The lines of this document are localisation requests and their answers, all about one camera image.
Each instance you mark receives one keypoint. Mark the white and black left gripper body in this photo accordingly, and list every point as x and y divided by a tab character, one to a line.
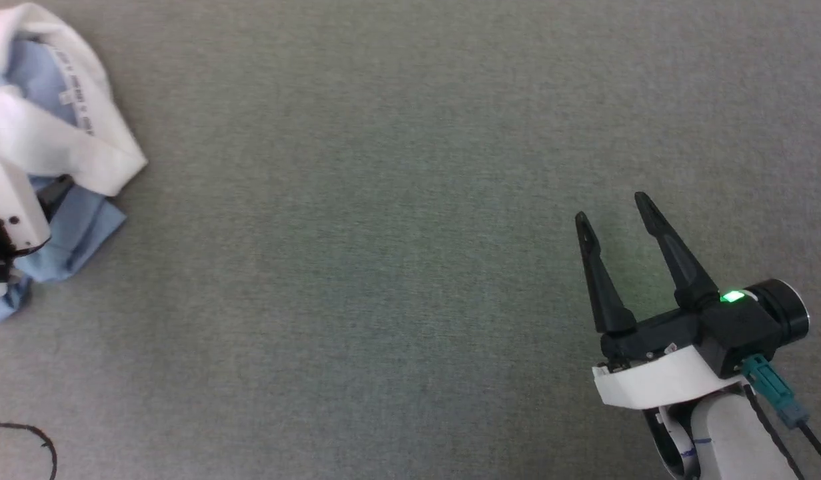
20	213

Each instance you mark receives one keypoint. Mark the light blue white-collared polo shirt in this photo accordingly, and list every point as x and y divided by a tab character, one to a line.
83	226

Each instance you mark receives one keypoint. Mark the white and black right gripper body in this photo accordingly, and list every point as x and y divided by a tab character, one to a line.
657	373

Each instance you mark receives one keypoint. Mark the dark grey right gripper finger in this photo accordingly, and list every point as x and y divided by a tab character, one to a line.
603	286
677	266

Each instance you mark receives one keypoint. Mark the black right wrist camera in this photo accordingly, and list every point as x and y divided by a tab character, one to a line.
750	326

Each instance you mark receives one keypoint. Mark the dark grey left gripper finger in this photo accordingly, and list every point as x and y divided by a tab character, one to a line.
53	196

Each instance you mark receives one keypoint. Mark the white and grey right arm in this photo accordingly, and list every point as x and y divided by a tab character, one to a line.
730	440

